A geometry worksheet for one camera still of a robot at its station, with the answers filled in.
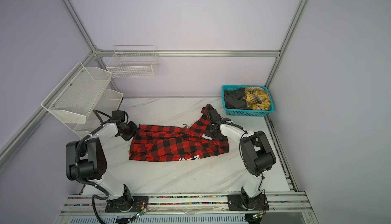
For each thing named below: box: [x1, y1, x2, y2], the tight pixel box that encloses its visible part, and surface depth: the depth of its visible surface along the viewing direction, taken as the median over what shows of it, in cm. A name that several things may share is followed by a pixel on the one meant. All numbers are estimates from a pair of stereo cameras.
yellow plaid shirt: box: [242, 86, 271, 111], surface depth 107 cm
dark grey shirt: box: [223, 87, 247, 109], surface depth 110 cm
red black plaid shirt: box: [128, 106, 230, 162], surface depth 94 cm
